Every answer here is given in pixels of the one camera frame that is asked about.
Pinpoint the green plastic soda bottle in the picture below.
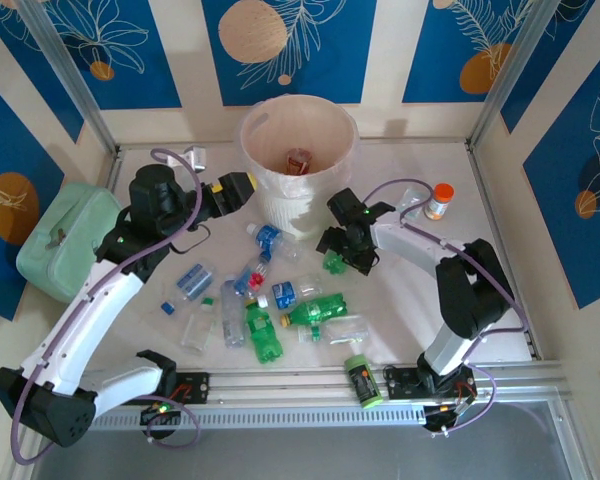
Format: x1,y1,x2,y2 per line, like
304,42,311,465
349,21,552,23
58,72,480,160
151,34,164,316
243,297,286,364
279,292,349,329
322,249,352,276

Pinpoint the slotted grey cable duct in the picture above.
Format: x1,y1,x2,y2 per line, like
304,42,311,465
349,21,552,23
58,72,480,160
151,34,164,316
87,405,429,431

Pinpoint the orange capped pill bottle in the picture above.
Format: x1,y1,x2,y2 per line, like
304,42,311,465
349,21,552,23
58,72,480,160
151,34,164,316
423,182,455,222

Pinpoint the grey metal panel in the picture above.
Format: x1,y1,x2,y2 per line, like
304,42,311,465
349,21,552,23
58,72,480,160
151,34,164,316
9,399,591,480

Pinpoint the crushed blue label bottle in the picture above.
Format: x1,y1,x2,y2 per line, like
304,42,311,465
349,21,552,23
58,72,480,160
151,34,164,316
174,263,217,301

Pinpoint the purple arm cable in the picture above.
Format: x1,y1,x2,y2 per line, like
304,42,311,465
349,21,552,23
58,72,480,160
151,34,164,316
362,179,531,436
10,147,204,467

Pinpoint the red label drink bottle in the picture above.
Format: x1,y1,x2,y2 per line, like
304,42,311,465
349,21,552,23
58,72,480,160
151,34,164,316
285,147,314,175

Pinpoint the clear bottle with blue cap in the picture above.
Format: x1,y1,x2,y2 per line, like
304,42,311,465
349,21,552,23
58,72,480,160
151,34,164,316
219,279,247,349

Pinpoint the aluminium frame post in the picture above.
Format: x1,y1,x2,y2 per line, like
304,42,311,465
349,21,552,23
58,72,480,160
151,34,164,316
467,0,559,149
14,0,120,156

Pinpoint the small circuit board with wires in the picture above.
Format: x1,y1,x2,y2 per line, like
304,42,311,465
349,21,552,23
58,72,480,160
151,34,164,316
139,397,187,426
423,394,479,436

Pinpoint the clear square plastic bottle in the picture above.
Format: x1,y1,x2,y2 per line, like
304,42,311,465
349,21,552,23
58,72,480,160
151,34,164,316
180,296,217,352

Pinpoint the small clear plastic packet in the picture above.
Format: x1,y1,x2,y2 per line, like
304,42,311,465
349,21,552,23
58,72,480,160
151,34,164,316
397,185,429,219

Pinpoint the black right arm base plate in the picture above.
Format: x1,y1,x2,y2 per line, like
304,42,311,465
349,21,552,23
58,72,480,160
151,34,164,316
383,365,476,401

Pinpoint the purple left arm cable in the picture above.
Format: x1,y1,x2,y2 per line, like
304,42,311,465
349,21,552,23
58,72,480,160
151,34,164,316
10,147,204,467

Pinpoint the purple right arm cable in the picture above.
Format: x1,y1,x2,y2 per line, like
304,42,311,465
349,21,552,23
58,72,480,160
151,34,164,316
362,179,531,436

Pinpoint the mint green zip pouch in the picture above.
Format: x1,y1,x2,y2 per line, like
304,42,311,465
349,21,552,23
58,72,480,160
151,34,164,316
15,182,126,305

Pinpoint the aluminium rail under arm bases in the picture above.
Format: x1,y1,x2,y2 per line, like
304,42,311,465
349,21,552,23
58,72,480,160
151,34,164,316
79,362,566,409

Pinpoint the white plastic waste bin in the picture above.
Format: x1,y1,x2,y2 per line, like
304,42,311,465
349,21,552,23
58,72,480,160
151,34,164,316
238,94,359,241

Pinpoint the green black cylindrical can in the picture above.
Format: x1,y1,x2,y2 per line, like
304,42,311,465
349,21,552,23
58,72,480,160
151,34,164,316
343,352,384,410

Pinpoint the clear bottle with green cap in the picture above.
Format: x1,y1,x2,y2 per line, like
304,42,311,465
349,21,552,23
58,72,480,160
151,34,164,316
297,314,371,347

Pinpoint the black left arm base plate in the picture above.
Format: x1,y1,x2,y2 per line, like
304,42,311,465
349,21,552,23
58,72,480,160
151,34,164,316
169,370,212,406

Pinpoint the blue label water bottle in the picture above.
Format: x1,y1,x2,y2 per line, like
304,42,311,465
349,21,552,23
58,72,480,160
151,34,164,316
244,222,304,261
257,279,327,309

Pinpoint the clear bottle with coloured bits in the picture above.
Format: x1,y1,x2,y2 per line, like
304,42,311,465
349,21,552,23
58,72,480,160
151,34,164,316
232,254,274,300

